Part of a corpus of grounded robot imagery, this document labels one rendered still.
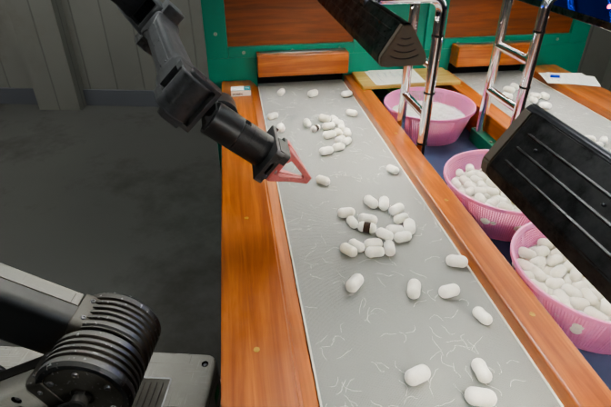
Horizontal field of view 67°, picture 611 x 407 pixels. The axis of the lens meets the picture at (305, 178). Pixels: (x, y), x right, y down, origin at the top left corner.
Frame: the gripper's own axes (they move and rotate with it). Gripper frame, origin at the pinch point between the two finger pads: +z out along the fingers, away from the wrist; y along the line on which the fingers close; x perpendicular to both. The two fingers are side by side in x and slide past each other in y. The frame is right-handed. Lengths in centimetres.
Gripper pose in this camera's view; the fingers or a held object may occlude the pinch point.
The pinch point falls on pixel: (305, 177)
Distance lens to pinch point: 79.9
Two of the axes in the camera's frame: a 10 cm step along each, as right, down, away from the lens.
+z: 7.6, 4.9, 4.2
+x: -6.3, 7.1, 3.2
